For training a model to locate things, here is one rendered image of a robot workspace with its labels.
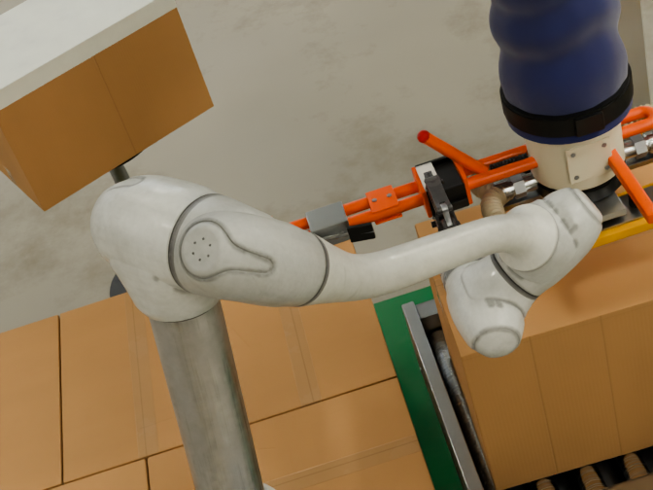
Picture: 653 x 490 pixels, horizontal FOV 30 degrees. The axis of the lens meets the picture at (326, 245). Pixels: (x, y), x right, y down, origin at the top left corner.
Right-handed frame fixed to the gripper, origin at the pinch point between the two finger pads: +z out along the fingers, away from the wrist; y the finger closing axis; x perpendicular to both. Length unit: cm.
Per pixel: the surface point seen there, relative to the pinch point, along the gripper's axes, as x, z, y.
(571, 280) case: 20.1, -9.4, 23.3
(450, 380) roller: -5, 13, 64
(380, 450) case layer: -24, 1, 64
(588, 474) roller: 14, -22, 63
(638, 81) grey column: 71, 94, 61
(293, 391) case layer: -39, 25, 64
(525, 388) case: 5.8, -19.7, 36.0
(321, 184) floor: -19, 173, 119
